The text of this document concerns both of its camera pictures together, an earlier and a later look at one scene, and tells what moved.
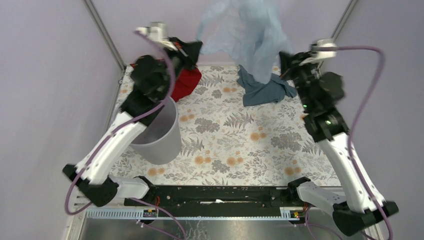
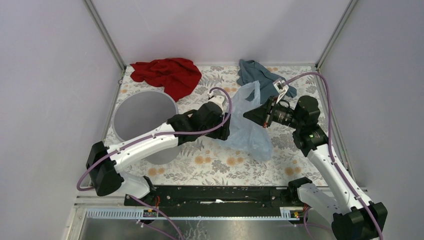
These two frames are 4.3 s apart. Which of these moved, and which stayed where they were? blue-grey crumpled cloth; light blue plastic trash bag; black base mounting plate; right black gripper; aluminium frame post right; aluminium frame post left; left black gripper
Moved: left black gripper; right black gripper; light blue plastic trash bag
Stayed: blue-grey crumpled cloth; aluminium frame post left; aluminium frame post right; black base mounting plate
